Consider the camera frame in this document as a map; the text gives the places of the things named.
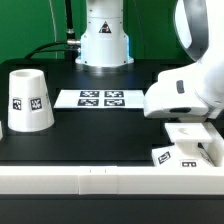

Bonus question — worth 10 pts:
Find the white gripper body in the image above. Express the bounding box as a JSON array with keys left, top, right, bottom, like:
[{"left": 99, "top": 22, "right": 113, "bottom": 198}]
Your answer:
[{"left": 143, "top": 62, "right": 224, "bottom": 122}]

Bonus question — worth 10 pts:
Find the white lamp base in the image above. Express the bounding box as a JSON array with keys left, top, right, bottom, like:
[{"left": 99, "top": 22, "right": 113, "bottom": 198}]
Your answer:
[{"left": 151, "top": 123, "right": 213, "bottom": 168}]

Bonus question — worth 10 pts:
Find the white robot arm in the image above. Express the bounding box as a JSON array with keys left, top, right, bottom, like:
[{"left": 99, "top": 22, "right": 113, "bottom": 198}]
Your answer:
[{"left": 76, "top": 0, "right": 224, "bottom": 119}]

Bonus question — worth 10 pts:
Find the white lamp shade cone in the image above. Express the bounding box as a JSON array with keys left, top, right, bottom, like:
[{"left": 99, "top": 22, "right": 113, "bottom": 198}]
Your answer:
[{"left": 8, "top": 69, "right": 54, "bottom": 132}]

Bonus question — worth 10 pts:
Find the white marker tag sheet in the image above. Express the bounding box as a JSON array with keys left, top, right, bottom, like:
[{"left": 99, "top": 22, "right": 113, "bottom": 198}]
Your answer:
[{"left": 54, "top": 90, "right": 144, "bottom": 109}]

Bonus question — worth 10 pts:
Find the white left fence rail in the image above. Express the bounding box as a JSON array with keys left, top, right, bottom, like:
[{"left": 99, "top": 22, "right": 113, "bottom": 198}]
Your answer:
[{"left": 0, "top": 121, "right": 3, "bottom": 141}]

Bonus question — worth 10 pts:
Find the white front fence rail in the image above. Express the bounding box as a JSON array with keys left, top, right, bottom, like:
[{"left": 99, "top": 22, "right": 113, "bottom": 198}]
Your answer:
[{"left": 0, "top": 166, "right": 224, "bottom": 195}]

